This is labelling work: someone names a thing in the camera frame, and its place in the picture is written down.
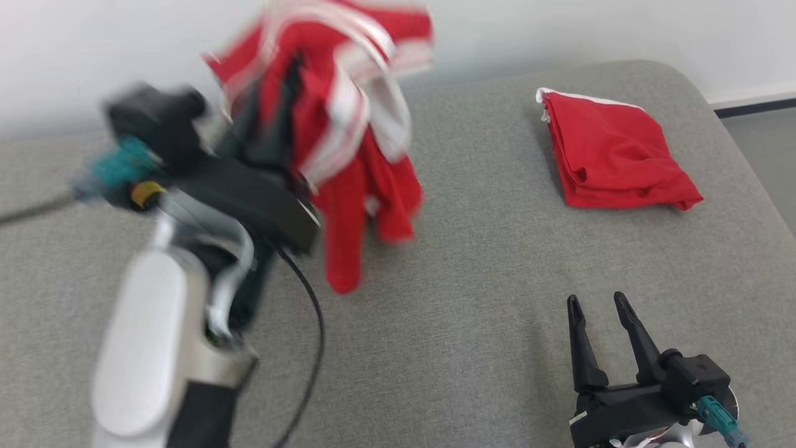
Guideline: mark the red white basketball jersey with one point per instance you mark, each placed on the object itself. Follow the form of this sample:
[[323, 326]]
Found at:
[[342, 211]]

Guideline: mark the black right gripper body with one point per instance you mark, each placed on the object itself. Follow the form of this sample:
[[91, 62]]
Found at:
[[622, 414]]

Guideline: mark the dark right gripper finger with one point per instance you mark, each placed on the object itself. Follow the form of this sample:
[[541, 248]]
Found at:
[[640, 348], [584, 354]]

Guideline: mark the white black wall baseboard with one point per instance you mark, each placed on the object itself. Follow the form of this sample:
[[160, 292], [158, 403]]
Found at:
[[752, 102]]

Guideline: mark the red Bulls 23 shorts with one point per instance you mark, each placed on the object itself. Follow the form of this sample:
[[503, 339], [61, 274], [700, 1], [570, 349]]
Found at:
[[609, 155]]

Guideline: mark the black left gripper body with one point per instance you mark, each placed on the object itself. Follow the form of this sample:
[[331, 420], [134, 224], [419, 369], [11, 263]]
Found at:
[[255, 199]]

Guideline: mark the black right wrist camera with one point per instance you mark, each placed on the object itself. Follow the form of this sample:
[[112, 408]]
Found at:
[[696, 379]]

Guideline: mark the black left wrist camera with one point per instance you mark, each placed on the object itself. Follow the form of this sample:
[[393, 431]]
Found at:
[[155, 130]]

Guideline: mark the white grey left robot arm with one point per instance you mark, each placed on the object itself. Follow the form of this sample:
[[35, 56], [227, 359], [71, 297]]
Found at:
[[149, 348]]

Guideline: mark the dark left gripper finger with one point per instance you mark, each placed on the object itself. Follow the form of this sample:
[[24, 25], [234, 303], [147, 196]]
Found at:
[[250, 127], [291, 118]]

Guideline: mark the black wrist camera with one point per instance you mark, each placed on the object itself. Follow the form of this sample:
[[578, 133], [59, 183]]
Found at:
[[155, 130], [696, 379]]

